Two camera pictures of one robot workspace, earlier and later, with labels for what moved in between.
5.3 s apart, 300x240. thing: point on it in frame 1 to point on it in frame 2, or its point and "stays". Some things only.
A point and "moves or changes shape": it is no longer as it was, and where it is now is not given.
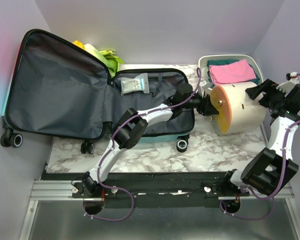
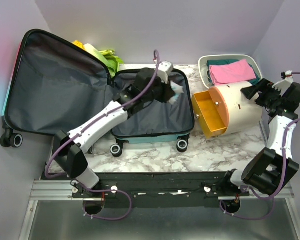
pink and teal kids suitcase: (59, 89) stays
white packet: (139, 84) moves or changes shape
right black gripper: (267, 87) stays
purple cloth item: (233, 72) stays
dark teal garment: (216, 62) stays
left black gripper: (205, 107) to (167, 92)
